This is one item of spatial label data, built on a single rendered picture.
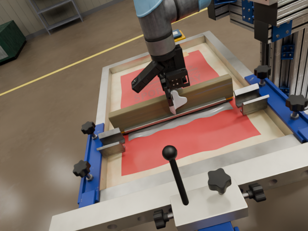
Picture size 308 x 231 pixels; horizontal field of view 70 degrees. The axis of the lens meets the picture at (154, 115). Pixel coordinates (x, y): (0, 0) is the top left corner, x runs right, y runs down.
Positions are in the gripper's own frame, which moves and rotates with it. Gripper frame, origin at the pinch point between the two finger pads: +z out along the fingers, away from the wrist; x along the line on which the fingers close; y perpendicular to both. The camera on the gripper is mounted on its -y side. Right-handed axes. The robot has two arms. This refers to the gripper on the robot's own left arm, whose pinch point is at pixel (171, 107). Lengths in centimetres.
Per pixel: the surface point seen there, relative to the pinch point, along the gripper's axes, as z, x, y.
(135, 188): 1.4, -25.4, -14.5
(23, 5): 21, 693, -325
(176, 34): 3, 67, 16
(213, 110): 3.8, -2.7, 13.1
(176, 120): 4.2, -2.2, 0.5
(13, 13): 32, 687, -363
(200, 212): -7.7, -39.6, -0.6
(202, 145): 4.6, -15.0, 5.5
